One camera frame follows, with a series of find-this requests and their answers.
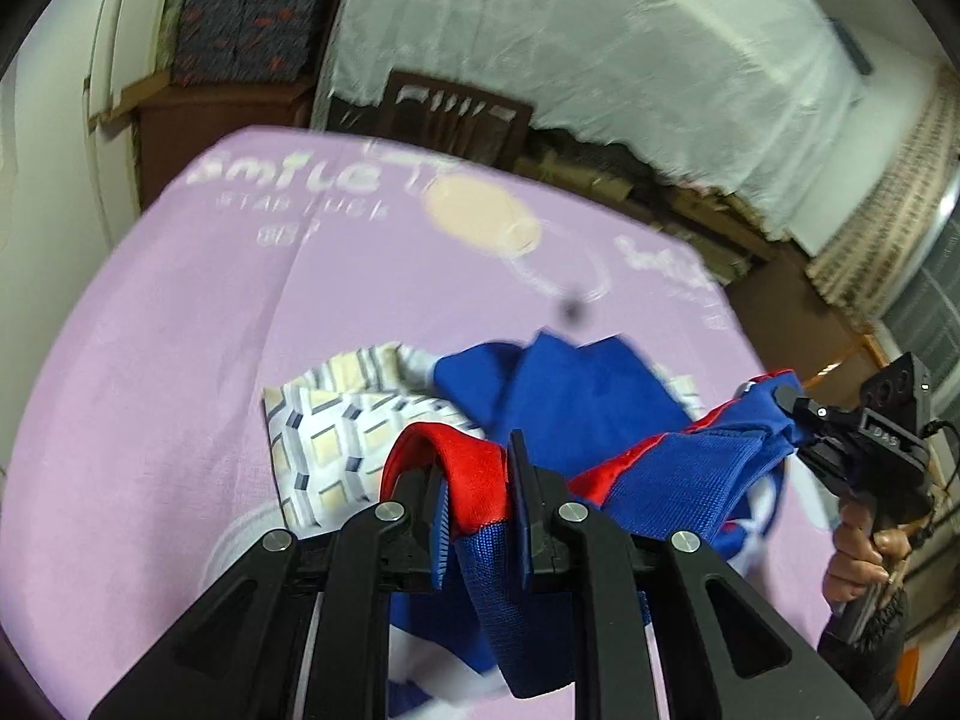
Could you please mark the blue red white zip hoodie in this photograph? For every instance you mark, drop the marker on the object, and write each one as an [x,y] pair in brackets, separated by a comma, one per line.
[585,405]

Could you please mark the dark wooden chair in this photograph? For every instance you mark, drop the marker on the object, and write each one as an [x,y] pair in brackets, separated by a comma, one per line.
[457,112]

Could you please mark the white lace dust cloth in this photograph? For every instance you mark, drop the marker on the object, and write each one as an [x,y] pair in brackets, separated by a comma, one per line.
[600,30]

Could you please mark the person's right hand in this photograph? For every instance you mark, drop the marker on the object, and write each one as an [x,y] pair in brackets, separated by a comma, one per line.
[859,559]

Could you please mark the pile of brown cardboard boxes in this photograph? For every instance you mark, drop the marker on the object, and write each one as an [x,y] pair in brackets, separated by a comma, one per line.
[660,195]

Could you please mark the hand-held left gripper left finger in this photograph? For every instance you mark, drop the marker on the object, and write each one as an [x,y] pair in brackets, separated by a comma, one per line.
[360,585]

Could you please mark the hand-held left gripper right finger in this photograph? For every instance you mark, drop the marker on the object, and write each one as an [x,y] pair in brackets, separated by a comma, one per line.
[559,540]

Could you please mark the window with metal grille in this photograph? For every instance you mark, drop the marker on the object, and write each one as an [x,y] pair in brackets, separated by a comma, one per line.
[930,315]

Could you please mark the white leaning boards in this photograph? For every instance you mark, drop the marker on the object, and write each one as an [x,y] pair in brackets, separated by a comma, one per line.
[127,30]

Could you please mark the beige patterned curtain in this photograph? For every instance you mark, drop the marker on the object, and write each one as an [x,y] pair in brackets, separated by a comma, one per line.
[892,195]

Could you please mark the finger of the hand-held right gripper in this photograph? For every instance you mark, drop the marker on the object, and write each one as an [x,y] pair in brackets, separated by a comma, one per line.
[802,401]
[817,454]

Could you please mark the brown wooden cabinet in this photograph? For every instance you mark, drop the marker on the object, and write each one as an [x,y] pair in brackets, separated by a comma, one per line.
[202,135]

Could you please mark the pink printed bedsheet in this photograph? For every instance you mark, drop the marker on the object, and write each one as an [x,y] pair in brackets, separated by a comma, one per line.
[187,315]

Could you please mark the person's right forearm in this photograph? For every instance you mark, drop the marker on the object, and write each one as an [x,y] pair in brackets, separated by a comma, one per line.
[862,652]

